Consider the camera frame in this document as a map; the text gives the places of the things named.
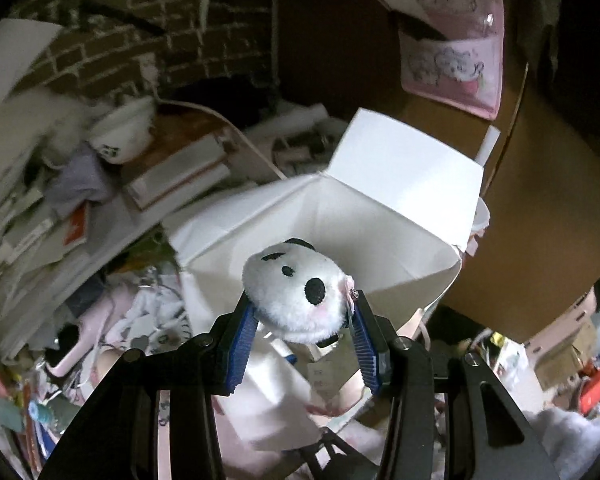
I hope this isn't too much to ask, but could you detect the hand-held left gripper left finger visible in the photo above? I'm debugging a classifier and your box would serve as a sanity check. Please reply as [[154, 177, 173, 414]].
[[37, 290, 261, 480]]

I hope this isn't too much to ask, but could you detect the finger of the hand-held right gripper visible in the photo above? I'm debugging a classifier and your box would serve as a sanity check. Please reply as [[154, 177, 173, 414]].
[[300, 432, 378, 480]]

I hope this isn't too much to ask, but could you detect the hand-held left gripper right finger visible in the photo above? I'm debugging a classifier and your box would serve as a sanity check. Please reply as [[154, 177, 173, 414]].
[[350, 289, 561, 480]]

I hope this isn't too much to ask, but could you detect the white panda plush toy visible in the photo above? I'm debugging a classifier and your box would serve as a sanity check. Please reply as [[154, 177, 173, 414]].
[[241, 238, 356, 345]]

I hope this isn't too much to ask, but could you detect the white paper box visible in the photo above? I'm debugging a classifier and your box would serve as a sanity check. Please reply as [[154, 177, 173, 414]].
[[162, 107, 492, 453]]

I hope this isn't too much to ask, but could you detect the person's right forearm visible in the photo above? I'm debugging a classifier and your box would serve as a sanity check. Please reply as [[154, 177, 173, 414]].
[[522, 405, 600, 480]]

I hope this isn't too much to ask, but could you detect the pink hair brush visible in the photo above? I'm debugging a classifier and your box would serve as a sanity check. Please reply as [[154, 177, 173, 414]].
[[42, 305, 113, 378]]

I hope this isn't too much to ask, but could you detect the stack of books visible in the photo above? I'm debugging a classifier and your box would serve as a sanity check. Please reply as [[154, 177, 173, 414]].
[[0, 125, 236, 356]]

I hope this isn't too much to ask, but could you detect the cardboard box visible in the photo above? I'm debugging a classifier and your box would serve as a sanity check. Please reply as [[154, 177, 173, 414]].
[[525, 287, 600, 391]]

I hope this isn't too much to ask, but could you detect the brown wooden cabinet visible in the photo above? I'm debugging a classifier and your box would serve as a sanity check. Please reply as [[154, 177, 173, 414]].
[[272, 0, 600, 346]]

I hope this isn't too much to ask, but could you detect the lavender cloth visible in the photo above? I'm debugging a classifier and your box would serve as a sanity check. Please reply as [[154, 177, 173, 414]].
[[45, 145, 112, 207]]

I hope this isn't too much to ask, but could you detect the white panda bowl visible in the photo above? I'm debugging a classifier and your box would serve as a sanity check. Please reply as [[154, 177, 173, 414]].
[[87, 97, 156, 165]]

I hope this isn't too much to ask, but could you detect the white fluffy plush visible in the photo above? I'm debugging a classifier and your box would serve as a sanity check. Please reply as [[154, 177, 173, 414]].
[[10, 87, 92, 161]]

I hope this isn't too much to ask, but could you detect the white paper sheet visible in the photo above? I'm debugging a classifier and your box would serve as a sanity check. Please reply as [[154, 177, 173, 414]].
[[0, 17, 63, 111]]

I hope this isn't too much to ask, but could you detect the pink hanging wall organizer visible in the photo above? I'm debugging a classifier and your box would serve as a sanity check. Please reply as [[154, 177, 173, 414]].
[[395, 0, 505, 121]]

